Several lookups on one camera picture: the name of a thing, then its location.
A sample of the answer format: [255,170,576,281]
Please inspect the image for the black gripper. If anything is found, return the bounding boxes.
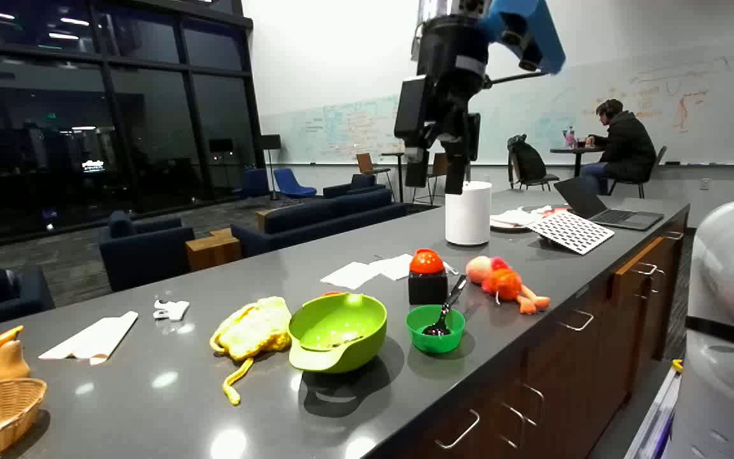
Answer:
[417,12,493,195]

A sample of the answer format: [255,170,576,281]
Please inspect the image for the lime green bowl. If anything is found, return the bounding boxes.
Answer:
[287,290,390,378]

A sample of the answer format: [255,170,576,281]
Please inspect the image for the yellow banana peel toy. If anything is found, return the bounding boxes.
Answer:
[208,293,297,408]

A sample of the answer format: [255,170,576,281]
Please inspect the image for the small dark green bowl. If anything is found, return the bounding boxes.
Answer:
[406,302,470,356]

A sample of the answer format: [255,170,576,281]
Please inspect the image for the black backpack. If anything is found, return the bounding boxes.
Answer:
[505,131,552,189]

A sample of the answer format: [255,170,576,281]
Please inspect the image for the white paper towel roll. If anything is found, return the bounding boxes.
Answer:
[443,179,496,249]

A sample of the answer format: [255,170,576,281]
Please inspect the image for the white plate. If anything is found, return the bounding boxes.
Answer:
[487,203,548,233]

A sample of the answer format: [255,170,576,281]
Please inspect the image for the wooden chair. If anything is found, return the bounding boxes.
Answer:
[356,149,392,186]

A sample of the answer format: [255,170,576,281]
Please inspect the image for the dark cafe table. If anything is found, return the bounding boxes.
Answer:
[552,143,605,179]

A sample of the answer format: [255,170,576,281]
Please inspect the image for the red glossy dome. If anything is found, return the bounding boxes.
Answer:
[409,248,450,281]

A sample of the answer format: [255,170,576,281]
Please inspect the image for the white keyboard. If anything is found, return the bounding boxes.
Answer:
[529,207,617,258]

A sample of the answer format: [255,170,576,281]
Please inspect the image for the white paper sheet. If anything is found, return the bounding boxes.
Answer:
[319,260,385,293]
[370,251,417,286]

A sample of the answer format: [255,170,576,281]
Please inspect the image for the dark open laptop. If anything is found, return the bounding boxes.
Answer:
[553,176,666,233]

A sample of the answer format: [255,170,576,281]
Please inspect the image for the orange pink plush toy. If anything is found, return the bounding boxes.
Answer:
[464,251,553,319]

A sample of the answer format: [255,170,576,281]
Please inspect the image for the black square box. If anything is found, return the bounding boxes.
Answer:
[406,273,451,307]

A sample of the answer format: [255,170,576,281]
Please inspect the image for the black plastic spoon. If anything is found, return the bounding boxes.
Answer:
[424,273,470,338]

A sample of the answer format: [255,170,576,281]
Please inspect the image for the seated person dark jacket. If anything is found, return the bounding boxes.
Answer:
[581,97,661,195]

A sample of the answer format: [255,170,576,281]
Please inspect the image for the long navy sofa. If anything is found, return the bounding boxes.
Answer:
[232,186,398,258]

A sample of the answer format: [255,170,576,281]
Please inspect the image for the blue lounge chair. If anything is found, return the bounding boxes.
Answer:
[274,165,319,200]

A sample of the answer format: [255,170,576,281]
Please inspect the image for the black office chair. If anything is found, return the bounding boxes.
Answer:
[608,144,668,199]

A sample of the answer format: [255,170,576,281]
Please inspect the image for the black monitor on stand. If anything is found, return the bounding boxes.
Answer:
[261,131,287,200]

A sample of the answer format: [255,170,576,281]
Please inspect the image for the wooden counter cabinet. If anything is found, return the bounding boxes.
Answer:
[366,200,694,459]

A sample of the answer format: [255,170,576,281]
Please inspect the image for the wooden box side table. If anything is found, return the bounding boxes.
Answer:
[183,226,246,273]

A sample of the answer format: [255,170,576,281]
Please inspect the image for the white and blue boards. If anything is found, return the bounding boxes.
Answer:
[626,358,683,459]

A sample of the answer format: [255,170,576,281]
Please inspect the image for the crumpled white wrapper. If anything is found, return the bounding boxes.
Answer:
[152,296,195,327]

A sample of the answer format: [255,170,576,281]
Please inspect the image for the navy armchair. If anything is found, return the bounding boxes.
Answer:
[97,212,198,293]

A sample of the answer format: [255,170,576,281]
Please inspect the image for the tan cone shaped object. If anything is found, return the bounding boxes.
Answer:
[0,338,33,385]

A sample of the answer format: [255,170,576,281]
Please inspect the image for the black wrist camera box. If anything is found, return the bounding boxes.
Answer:
[395,75,432,139]

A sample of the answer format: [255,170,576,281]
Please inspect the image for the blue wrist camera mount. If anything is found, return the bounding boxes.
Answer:
[477,0,570,75]

